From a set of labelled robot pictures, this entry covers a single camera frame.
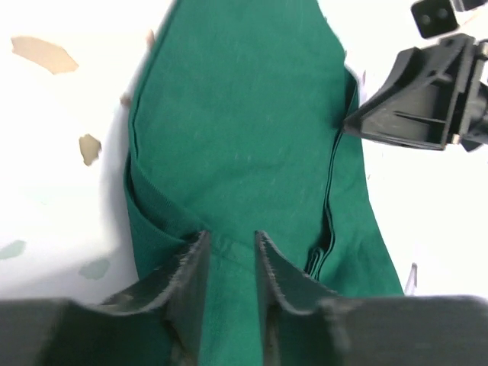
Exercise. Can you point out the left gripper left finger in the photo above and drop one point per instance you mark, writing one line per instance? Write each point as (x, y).
(156, 321)

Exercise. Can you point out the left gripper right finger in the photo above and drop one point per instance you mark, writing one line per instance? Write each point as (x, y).
(305, 323)

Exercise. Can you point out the green surgical drape cloth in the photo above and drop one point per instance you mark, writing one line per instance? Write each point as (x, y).
(235, 127)

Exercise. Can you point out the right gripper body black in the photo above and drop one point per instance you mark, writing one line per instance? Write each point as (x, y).
(476, 91)

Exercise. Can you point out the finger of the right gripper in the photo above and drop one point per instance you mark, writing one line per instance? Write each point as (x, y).
(426, 99)

